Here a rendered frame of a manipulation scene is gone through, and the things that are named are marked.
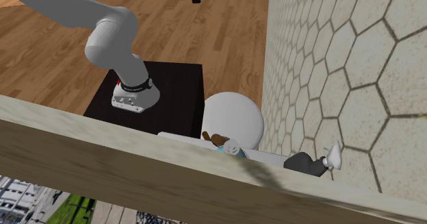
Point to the black toy with white glove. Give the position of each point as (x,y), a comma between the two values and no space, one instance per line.
(302,163)

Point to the pale wooden window frame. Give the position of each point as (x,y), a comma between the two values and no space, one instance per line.
(133,163)

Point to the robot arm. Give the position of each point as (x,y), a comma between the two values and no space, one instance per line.
(113,46)

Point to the brown-haired teal toy figure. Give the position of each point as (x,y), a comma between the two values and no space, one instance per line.
(218,139)

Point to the black robot stand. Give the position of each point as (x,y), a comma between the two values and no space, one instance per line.
(180,96)

